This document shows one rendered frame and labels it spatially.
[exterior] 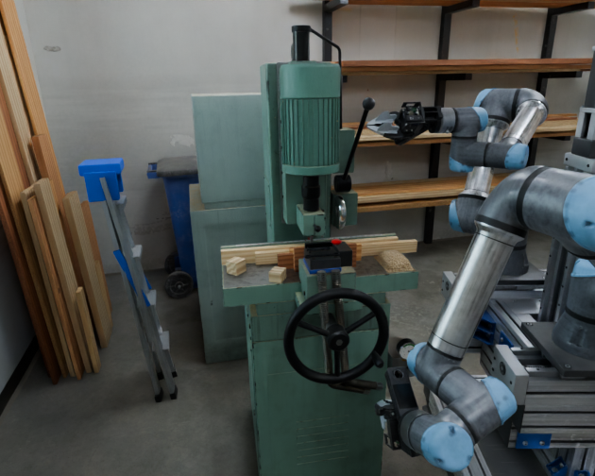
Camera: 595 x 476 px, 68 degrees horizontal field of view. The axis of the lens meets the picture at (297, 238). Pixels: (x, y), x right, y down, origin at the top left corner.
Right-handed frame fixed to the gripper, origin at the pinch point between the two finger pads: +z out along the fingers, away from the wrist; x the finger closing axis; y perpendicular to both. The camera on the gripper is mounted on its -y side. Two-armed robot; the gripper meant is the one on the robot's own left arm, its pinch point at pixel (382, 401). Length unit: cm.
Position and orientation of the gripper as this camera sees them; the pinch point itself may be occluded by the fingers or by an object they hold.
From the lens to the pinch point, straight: 116.8
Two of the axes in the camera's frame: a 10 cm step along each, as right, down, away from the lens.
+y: 1.0, 9.8, -1.8
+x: 9.9, -0.7, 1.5
